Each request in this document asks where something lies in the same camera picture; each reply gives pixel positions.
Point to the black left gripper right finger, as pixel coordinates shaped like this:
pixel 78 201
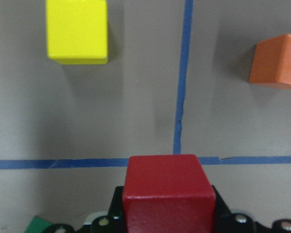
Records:
pixel 226 221

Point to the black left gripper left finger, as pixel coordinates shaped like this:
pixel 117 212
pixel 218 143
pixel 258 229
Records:
pixel 104 222

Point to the red wooden block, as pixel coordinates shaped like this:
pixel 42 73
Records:
pixel 167 194

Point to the green wooden block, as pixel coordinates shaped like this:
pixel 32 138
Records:
pixel 37 225

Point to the orange wooden block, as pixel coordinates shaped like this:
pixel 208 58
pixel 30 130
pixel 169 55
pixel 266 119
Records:
pixel 271 65

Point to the yellow wooden block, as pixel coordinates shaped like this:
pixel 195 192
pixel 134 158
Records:
pixel 77 31

